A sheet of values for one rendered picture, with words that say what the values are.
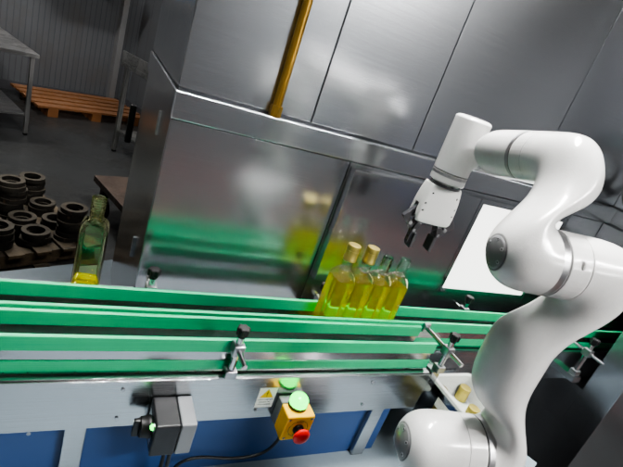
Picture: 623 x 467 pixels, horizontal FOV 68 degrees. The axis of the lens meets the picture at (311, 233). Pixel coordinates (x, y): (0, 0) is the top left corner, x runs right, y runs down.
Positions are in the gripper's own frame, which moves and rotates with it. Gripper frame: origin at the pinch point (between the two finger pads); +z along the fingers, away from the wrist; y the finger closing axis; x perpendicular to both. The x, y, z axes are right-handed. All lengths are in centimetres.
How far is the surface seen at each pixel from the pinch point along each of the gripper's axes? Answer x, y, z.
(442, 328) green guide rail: -5.7, -23.7, 27.5
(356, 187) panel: -15.7, 14.3, -5.0
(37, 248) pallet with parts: -185, 125, 126
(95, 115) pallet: -558, 160, 130
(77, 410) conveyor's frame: 21, 69, 41
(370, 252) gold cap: -3.1, 9.8, 7.2
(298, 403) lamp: 19.1, 24.0, 37.4
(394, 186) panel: -17.6, 2.9, -7.4
